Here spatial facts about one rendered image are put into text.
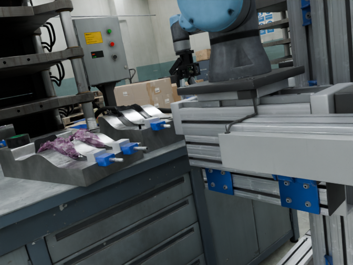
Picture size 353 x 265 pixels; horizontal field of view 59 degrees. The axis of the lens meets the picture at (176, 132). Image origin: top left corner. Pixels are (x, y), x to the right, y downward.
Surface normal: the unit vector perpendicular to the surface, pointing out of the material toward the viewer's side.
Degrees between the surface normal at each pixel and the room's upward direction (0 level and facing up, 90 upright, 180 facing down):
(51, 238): 90
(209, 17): 97
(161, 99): 99
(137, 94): 84
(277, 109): 90
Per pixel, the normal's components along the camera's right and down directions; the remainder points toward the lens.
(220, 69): -0.66, -0.03
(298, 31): -0.72, 0.27
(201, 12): -0.34, 0.36
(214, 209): 0.60, 0.06
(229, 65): -0.42, -0.04
